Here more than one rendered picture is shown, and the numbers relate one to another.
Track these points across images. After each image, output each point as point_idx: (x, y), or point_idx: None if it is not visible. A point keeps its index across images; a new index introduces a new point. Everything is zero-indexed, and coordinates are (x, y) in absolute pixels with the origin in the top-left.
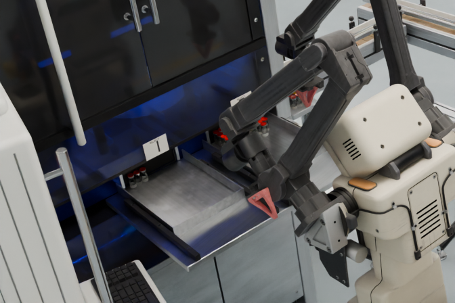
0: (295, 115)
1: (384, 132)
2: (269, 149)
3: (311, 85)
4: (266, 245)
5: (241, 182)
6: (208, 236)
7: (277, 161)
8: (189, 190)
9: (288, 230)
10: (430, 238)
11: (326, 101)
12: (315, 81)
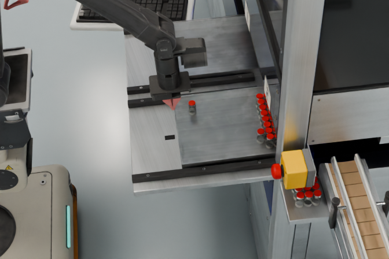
0: (279, 185)
1: None
2: (229, 131)
3: (149, 80)
4: (261, 213)
5: (195, 92)
6: (145, 47)
7: (201, 126)
8: (219, 58)
9: (267, 238)
10: None
11: None
12: (153, 86)
